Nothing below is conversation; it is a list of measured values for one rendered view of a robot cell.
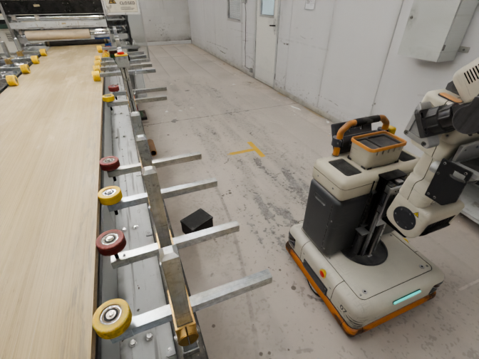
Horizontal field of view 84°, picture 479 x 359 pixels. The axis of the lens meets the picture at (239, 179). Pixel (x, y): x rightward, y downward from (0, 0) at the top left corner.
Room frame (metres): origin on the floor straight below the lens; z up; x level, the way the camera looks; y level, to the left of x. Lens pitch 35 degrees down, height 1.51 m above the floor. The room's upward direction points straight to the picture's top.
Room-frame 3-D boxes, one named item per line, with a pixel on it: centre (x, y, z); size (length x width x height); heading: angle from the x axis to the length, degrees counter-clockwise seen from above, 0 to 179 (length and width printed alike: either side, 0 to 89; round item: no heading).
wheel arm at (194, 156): (1.10, 0.40, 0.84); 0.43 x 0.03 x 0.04; 112
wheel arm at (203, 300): (0.40, 0.11, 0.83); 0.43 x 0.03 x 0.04; 112
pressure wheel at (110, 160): (1.02, 0.58, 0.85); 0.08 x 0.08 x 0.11
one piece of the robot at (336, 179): (1.16, -0.69, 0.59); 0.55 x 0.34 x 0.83; 112
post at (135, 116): (1.04, 0.42, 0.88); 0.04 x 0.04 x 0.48; 22
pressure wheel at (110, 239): (0.56, 0.39, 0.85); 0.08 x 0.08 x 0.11
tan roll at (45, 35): (4.40, 2.39, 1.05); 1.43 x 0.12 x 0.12; 112
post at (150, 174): (0.58, 0.23, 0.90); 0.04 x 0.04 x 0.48; 22
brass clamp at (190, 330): (0.37, 0.15, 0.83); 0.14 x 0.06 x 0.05; 22
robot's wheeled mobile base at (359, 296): (1.08, -0.73, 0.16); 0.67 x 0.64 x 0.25; 22
